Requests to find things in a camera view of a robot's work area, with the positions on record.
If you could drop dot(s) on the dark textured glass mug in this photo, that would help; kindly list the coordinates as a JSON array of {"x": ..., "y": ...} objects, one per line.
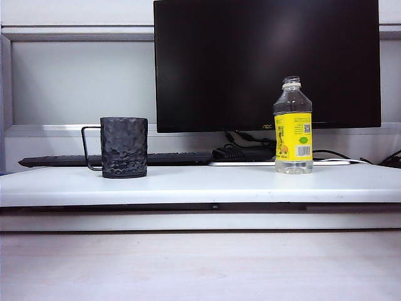
[{"x": 125, "y": 147}]

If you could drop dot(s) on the black computer monitor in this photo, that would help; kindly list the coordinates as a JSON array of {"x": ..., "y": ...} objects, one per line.
[{"x": 266, "y": 62}]

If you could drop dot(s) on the clear bottle with yellow label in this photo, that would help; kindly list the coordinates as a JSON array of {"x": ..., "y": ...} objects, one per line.
[{"x": 293, "y": 138}]

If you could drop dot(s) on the black computer keyboard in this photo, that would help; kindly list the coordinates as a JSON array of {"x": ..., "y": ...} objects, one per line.
[{"x": 56, "y": 160}]

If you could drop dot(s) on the aluminium partition frame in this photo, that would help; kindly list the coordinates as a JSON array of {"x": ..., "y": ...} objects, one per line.
[{"x": 94, "y": 33}]

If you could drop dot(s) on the black power adapter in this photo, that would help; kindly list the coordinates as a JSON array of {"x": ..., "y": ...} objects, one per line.
[{"x": 232, "y": 153}]

